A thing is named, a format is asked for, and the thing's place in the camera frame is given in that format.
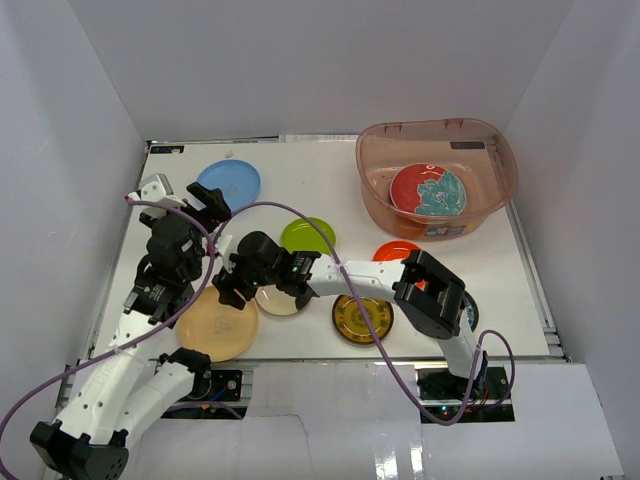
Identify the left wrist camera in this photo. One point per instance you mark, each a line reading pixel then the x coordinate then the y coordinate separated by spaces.
pixel 155 188

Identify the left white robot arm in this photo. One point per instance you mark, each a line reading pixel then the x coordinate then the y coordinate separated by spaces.
pixel 93 434

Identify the yellow and brown patterned plate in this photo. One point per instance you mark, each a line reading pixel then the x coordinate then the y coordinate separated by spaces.
pixel 349 321

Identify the red and teal plate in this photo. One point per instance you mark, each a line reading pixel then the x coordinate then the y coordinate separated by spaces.
pixel 428 190

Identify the cream plate with black patch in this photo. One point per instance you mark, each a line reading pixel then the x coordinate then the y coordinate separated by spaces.
pixel 278 303

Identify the black label sticker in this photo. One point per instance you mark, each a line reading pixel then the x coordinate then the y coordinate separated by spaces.
pixel 166 149

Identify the transparent pink plastic bin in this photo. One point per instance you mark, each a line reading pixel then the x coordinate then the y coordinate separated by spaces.
pixel 473 150

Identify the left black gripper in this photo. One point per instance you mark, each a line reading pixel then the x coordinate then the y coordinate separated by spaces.
pixel 208 201

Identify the green plate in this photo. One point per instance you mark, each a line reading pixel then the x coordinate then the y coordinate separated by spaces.
pixel 299 235

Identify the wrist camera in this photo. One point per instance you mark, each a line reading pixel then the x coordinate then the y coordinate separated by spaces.
pixel 155 188
pixel 223 248

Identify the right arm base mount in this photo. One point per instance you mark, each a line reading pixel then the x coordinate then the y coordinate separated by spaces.
pixel 437 384

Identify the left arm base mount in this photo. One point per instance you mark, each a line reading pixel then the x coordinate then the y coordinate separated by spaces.
pixel 218 385

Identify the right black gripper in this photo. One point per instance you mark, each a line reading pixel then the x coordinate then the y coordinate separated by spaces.
pixel 228 294

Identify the light blue plate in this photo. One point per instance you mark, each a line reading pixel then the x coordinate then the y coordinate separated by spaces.
pixel 238 180

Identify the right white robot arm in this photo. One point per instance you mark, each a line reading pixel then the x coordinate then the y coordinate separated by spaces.
pixel 430 296

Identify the pale orange plate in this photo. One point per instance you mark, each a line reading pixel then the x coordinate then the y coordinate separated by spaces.
pixel 220 331

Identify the orange red plate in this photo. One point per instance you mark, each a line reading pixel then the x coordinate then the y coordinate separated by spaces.
pixel 394 250

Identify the teal blue patterned plate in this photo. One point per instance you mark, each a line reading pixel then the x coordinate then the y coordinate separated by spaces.
pixel 472 311

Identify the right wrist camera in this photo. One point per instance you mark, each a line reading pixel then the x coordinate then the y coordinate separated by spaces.
pixel 223 248

